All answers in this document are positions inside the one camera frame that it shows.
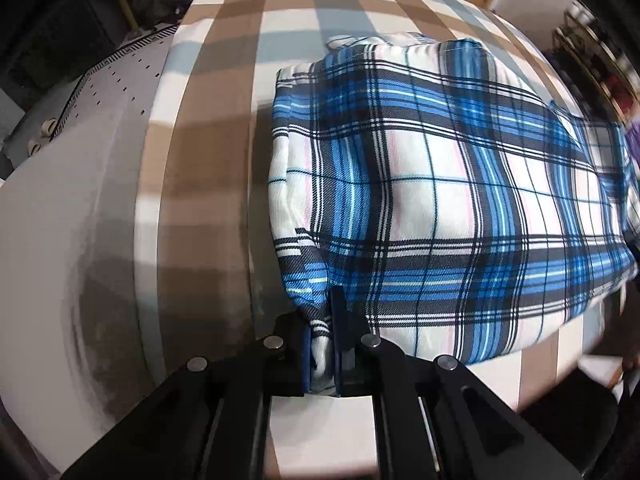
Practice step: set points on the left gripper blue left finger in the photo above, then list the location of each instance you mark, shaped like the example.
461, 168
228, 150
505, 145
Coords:
209, 419

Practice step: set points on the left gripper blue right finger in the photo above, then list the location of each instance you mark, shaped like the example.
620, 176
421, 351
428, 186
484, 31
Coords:
434, 419

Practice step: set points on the blue white plaid shirt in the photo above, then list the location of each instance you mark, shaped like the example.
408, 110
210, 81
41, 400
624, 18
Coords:
458, 211

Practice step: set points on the plaid brown blue bedsheet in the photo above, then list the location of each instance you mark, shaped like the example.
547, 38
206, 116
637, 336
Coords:
207, 278

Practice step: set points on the white perforated board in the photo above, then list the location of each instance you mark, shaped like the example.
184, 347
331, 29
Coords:
128, 76

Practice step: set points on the wooden shoe rack with shoes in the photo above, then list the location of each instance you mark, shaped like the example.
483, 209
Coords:
595, 69

